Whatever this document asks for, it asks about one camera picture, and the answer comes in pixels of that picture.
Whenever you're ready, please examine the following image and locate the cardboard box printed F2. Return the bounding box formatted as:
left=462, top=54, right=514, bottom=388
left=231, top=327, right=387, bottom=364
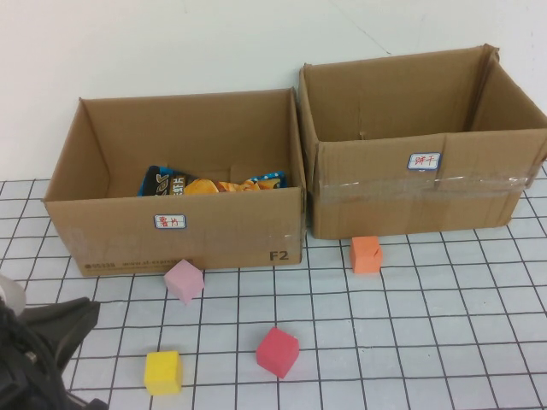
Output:
left=41, top=87, right=308, bottom=278

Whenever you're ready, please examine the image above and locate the yellow foam cube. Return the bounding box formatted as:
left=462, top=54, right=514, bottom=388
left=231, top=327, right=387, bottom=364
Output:
left=144, top=350, right=185, bottom=396

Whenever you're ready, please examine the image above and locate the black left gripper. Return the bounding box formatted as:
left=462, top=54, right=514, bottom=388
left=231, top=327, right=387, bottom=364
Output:
left=19, top=296, right=102, bottom=378

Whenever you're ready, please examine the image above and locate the pink foam cube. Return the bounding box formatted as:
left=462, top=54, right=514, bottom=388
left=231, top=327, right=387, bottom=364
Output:
left=164, top=258, right=205, bottom=306

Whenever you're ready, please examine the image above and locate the red foam cube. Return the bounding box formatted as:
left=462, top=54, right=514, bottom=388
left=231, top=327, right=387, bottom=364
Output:
left=256, top=326, right=300, bottom=380

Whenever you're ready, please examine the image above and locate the cardboard box with clear tape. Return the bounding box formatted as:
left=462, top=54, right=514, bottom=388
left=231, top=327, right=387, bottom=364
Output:
left=297, top=42, right=547, bottom=240

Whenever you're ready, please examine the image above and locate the blue shrimp chips bag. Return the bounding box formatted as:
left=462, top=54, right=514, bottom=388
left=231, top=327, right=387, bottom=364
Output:
left=136, top=165, right=286, bottom=197

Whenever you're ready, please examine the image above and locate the orange foam cube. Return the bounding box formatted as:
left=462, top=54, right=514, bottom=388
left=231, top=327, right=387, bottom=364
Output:
left=349, top=236, right=383, bottom=274

